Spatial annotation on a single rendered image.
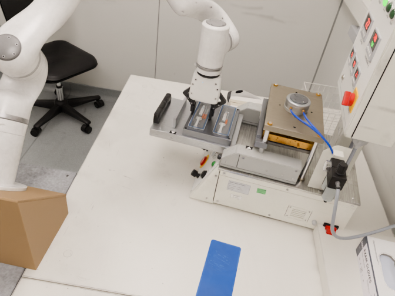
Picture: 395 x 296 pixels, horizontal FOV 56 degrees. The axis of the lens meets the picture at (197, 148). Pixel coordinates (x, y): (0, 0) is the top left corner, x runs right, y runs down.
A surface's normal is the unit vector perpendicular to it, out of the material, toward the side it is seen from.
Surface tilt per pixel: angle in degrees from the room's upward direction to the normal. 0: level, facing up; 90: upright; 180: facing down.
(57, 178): 0
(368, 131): 90
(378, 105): 90
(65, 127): 0
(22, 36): 32
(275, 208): 90
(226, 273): 0
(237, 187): 90
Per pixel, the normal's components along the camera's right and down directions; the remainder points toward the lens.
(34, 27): 0.55, -0.33
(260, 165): -0.23, 0.60
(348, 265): 0.12, -0.77
